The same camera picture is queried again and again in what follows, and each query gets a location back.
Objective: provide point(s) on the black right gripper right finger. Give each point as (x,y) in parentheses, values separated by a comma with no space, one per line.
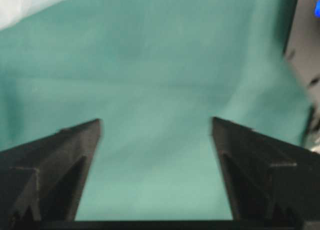
(270,184)

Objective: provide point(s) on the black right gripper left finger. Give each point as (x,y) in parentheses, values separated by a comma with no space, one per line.
(43,180)

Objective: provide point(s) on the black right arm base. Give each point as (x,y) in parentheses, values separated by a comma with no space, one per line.
(302,52)

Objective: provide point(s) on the clear plastic storage case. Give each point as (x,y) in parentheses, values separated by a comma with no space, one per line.
(12,11)

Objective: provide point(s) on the green table cloth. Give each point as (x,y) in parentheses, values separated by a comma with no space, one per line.
(155,72)

